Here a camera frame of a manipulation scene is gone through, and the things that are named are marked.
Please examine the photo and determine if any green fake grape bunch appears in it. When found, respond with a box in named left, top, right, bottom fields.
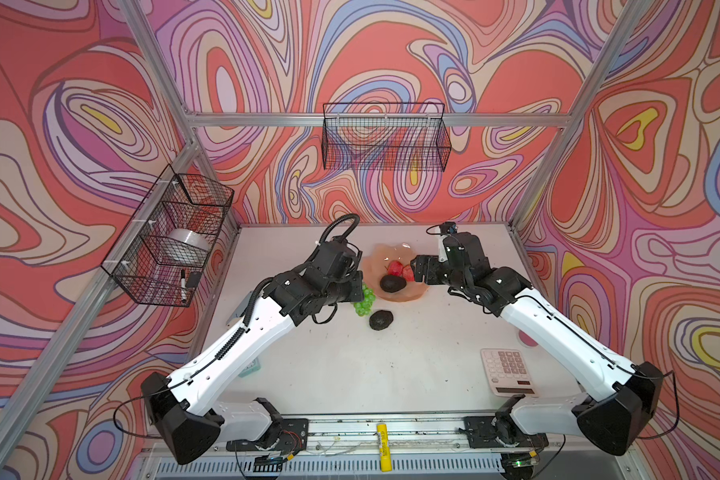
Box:
left=353, top=285, right=376, bottom=317

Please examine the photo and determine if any red fake apple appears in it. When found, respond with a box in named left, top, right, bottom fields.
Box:
left=387, top=260, right=404, bottom=277
left=402, top=265, right=415, bottom=282

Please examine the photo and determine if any large dark fake avocado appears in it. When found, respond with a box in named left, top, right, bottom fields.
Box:
left=379, top=274, right=407, bottom=293

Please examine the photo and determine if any small dark fake avocado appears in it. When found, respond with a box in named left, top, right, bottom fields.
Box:
left=369, top=310, right=394, bottom=331

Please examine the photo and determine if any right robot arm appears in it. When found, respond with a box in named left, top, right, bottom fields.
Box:
left=410, top=222, right=667, bottom=456

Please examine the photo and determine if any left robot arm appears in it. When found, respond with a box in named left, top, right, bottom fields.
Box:
left=140, top=213, right=364, bottom=465

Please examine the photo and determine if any pink faceted fruit bowl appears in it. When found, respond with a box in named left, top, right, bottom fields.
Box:
left=361, top=243, right=428, bottom=302

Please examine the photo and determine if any pink tape roll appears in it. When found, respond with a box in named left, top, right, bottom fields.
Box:
left=518, top=330, right=538, bottom=348

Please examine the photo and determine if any teal small clock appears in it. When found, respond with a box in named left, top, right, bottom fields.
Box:
left=238, top=359, right=261, bottom=378

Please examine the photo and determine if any pink calculator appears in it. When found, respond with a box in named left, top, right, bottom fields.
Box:
left=480, top=348, right=538, bottom=397

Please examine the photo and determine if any black marker in basket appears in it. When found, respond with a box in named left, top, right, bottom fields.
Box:
left=179, top=269, right=188, bottom=304

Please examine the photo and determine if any silver tape roll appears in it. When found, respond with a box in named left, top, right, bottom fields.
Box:
left=164, top=228, right=211, bottom=265

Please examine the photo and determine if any yellow marker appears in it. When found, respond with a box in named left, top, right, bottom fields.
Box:
left=376, top=424, right=393, bottom=473

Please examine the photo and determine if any back black wire basket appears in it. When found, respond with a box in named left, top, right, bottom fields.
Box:
left=321, top=101, right=452, bottom=172

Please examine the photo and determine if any black wire basket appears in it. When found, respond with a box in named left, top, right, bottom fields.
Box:
left=101, top=166, right=234, bottom=308
left=321, top=101, right=452, bottom=172

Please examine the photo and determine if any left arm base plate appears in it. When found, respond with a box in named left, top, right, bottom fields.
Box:
left=226, top=417, right=309, bottom=455

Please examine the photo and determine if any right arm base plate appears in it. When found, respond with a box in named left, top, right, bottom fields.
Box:
left=461, top=415, right=549, bottom=450

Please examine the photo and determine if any left black wire basket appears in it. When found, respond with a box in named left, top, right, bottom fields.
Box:
left=101, top=166, right=234, bottom=308

